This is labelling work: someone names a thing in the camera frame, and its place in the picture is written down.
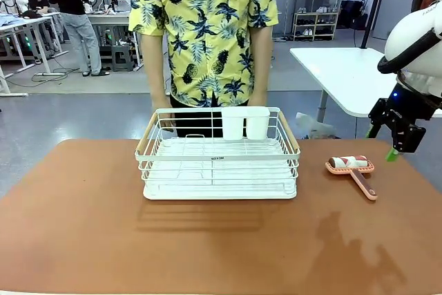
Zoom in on clear plastic bag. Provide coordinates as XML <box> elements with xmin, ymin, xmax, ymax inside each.
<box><xmin>296</xmin><ymin>111</ymin><xmax>338</xmax><ymax>140</ymax></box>

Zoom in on person's left forearm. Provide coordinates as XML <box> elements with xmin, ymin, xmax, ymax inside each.
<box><xmin>248</xmin><ymin>26</ymin><xmax>271</xmax><ymax>97</ymax></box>

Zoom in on white background workbench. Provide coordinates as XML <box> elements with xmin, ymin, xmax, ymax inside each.
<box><xmin>86</xmin><ymin>10</ymin><xmax>144</xmax><ymax>70</ymax></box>

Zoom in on white desk with clothes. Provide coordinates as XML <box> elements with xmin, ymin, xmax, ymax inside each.
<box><xmin>0</xmin><ymin>10</ymin><xmax>69</xmax><ymax>98</ymax></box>

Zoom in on grey step stool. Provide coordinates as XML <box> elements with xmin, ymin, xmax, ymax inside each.
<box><xmin>110</xmin><ymin>44</ymin><xmax>134</xmax><ymax>73</ymax></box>

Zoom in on person's right forearm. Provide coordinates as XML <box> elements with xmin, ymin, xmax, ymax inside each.
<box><xmin>139</xmin><ymin>31</ymin><xmax>171</xmax><ymax>102</ymax></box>

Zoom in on white rounded side table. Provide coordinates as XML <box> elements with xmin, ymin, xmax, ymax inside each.
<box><xmin>289</xmin><ymin>47</ymin><xmax>442</xmax><ymax>140</ymax></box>

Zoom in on black trousers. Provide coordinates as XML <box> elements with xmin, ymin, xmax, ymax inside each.
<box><xmin>169</xmin><ymin>93</ymin><xmax>250</xmax><ymax>139</ymax></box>

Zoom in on pink lint roller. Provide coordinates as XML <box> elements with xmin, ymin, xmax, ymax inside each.
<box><xmin>325</xmin><ymin>154</ymin><xmax>378</xmax><ymax>202</ymax></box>

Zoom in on person's right hand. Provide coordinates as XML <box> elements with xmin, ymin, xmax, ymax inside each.
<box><xmin>151</xmin><ymin>95</ymin><xmax>176</xmax><ymax>134</ymax></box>

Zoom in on person in pineapple shirt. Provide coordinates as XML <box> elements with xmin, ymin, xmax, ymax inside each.
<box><xmin>128</xmin><ymin>0</ymin><xmax>280</xmax><ymax>108</ymax></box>

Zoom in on wooden shoe rack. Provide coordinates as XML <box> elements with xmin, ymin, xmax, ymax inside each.
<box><xmin>292</xmin><ymin>11</ymin><xmax>340</xmax><ymax>42</ymax></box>

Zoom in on white wire dish rack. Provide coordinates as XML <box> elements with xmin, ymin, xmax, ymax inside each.
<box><xmin>134</xmin><ymin>106</ymin><xmax>301</xmax><ymax>201</ymax></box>

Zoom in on black bag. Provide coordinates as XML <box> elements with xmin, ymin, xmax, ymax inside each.
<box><xmin>339</xmin><ymin>0</ymin><xmax>367</xmax><ymax>30</ymax></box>

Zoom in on black right arm cable sleeve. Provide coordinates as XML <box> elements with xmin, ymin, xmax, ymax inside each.
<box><xmin>376</xmin><ymin>28</ymin><xmax>442</xmax><ymax>75</ymax></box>

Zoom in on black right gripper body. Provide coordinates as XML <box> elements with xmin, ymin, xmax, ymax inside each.
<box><xmin>377</xmin><ymin>88</ymin><xmax>436</xmax><ymax>127</ymax></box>

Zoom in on white utensil cup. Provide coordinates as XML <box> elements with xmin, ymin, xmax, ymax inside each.
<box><xmin>220</xmin><ymin>106</ymin><xmax>247</xmax><ymax>141</ymax></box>
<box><xmin>245</xmin><ymin>106</ymin><xmax>271</xmax><ymax>139</ymax></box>

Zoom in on black tripod stand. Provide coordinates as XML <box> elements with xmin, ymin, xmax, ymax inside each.
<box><xmin>359</xmin><ymin>0</ymin><xmax>394</xmax><ymax>50</ymax></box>

